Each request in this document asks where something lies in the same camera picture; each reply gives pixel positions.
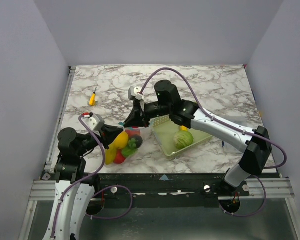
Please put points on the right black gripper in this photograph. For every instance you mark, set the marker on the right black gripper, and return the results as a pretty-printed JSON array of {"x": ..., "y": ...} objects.
[{"x": 142, "y": 114}]

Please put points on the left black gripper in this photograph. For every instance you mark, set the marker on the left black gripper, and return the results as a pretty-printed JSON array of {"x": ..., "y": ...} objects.
[{"x": 107, "y": 134}]

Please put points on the orange yellow toy fruit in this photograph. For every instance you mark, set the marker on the orange yellow toy fruit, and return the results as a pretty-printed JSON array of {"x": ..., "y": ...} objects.
[{"x": 121, "y": 140}]

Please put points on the dark red toy fruit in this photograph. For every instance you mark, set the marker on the dark red toy fruit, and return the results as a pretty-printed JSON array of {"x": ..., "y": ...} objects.
[{"x": 132, "y": 132}]

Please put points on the yellow green toy pepper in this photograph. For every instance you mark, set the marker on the yellow green toy pepper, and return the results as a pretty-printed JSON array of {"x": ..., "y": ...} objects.
[{"x": 110, "y": 155}]

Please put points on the dark purple toy mangosteen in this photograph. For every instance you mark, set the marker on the dark purple toy mangosteen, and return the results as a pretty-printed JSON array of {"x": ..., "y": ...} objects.
[{"x": 135, "y": 142}]

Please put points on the clear zip top bag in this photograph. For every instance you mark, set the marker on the clear zip top bag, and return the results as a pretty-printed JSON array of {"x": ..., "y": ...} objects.
[{"x": 124, "y": 146}]

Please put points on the green toy pepper slice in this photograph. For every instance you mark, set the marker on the green toy pepper slice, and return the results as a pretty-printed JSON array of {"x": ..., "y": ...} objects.
[{"x": 129, "y": 150}]

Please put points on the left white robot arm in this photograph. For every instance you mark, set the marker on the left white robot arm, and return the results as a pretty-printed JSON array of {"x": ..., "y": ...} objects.
[{"x": 73, "y": 187}]

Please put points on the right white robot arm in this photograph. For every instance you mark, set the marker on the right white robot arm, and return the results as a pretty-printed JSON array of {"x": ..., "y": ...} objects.
[{"x": 252, "y": 143}]

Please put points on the green perforated plastic basket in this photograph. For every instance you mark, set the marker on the green perforated plastic basket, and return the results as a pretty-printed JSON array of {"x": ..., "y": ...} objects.
[{"x": 164, "y": 129}]

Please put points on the yellow toy banana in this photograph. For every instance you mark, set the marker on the yellow toy banana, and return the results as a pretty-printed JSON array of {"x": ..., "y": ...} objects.
[{"x": 183, "y": 128}]

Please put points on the green toy cabbage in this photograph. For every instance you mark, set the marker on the green toy cabbage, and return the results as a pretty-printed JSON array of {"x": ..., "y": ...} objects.
[{"x": 182, "y": 139}]

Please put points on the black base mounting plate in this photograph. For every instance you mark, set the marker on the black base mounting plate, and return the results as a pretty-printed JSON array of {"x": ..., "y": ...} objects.
[{"x": 126, "y": 191}]

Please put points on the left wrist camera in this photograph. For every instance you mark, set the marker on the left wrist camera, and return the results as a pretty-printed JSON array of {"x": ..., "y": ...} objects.
[{"x": 94, "y": 121}]

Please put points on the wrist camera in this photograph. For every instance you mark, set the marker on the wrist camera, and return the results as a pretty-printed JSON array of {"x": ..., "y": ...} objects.
[
  {"x": 94, "y": 121},
  {"x": 135, "y": 95}
]

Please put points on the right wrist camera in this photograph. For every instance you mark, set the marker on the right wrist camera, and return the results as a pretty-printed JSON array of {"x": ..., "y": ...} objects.
[{"x": 135, "y": 95}]

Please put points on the yellow handled screwdriver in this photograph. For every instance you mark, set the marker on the yellow handled screwdriver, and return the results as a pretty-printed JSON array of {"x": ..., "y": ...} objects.
[{"x": 93, "y": 101}]

